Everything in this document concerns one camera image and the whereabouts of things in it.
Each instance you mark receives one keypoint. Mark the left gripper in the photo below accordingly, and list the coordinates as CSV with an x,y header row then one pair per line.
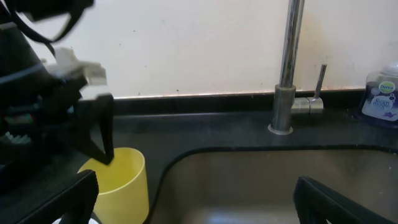
x,y
46,121

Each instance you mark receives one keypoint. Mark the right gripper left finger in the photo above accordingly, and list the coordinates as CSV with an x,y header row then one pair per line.
x,y
56,199

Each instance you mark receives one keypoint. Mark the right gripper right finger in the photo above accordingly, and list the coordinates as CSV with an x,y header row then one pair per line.
x,y
326,205

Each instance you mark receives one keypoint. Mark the yellow cup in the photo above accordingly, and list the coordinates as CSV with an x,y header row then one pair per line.
x,y
127,189

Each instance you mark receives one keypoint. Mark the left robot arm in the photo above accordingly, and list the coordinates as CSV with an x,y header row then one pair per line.
x,y
18,53

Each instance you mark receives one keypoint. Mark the white cup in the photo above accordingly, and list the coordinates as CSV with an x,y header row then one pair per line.
x,y
93,221

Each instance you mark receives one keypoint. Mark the steel sink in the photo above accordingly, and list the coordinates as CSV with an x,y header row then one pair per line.
x,y
248,186

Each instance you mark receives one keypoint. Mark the steel tap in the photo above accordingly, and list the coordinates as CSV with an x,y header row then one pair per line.
x,y
283,105

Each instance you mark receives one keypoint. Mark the blue soap bottle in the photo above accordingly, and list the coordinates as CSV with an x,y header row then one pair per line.
x,y
379,102

